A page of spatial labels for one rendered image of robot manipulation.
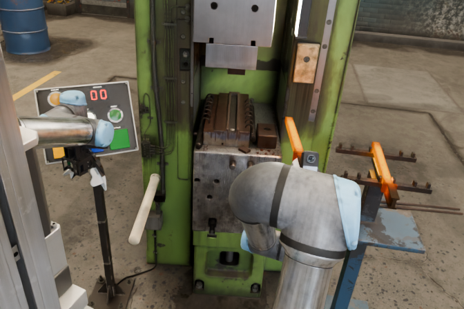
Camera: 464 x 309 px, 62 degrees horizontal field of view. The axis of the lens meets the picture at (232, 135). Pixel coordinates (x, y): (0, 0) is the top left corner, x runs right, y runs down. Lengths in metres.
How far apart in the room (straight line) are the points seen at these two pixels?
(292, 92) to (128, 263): 1.39
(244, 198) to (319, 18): 1.11
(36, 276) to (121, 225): 2.21
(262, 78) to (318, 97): 0.41
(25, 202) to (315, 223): 0.43
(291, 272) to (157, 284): 1.68
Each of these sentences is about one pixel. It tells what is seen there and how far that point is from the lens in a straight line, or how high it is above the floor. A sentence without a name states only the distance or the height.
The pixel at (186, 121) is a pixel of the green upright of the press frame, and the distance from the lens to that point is 1.82.
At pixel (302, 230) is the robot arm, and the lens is 0.67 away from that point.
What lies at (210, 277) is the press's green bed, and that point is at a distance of 2.16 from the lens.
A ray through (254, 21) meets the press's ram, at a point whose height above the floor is 1.46.
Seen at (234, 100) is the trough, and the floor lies 0.99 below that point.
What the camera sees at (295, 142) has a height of 1.13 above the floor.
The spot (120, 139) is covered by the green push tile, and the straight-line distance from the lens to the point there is 1.57.
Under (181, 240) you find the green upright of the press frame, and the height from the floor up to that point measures 0.20.
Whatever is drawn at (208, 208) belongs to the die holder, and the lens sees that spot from 1.83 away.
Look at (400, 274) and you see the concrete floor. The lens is 2.65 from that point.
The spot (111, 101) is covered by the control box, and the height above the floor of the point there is 1.14.
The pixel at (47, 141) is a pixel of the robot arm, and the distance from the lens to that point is 0.97.
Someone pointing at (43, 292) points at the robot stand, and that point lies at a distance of 0.52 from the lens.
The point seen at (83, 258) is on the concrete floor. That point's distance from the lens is 2.53.
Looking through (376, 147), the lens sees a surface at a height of 1.02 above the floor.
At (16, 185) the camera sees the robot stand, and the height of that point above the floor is 1.55.
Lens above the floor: 1.78
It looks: 29 degrees down
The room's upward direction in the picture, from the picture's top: 4 degrees clockwise
